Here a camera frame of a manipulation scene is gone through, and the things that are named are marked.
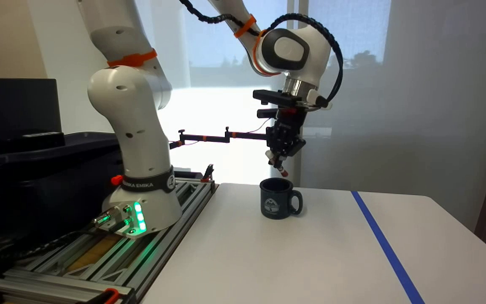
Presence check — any clamp with red handle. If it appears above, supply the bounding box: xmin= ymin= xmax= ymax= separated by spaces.
xmin=200 ymin=163 xmax=215 ymax=183

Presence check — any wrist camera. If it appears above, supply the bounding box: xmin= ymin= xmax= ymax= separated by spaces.
xmin=252 ymin=89 xmax=316 ymax=119

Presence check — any window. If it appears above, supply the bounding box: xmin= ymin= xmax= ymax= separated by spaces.
xmin=150 ymin=0 xmax=392 ymax=186

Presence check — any dark blue mug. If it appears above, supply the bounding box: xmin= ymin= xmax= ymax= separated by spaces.
xmin=259 ymin=177 xmax=304 ymax=220

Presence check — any white marker with red cap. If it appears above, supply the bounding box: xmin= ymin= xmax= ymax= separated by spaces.
xmin=267 ymin=151 xmax=289 ymax=177

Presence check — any black storage bin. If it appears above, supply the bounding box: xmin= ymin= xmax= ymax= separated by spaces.
xmin=0 ymin=132 xmax=124 ymax=254

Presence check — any blue tape strip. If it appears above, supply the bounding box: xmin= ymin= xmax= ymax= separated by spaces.
xmin=351 ymin=191 xmax=426 ymax=304

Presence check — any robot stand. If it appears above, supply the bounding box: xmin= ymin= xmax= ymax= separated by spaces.
xmin=0 ymin=168 xmax=219 ymax=304

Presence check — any flat black box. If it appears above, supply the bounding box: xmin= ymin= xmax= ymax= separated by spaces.
xmin=20 ymin=132 xmax=66 ymax=148

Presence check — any black computer with blue logo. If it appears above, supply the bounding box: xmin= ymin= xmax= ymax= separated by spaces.
xmin=0 ymin=77 xmax=63 ymax=149

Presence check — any clamp with orange handle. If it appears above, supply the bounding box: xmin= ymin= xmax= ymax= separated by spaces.
xmin=76 ymin=287 xmax=121 ymax=304

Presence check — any black jointed stand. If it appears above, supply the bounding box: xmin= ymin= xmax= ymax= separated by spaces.
xmin=169 ymin=126 xmax=269 ymax=150

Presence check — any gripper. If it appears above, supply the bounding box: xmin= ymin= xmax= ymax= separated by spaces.
xmin=266 ymin=111 xmax=307 ymax=168

